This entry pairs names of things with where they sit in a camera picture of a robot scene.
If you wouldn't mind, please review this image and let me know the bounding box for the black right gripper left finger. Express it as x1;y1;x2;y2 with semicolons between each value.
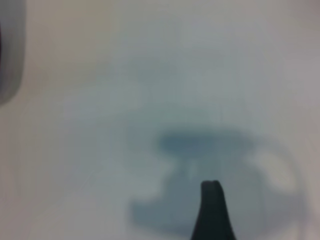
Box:
190;180;213;240

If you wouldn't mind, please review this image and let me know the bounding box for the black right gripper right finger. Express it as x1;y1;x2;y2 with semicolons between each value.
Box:
211;179;237;240

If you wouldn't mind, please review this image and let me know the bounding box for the dark brown wicker basket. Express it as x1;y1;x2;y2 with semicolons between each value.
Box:
0;19;3;86

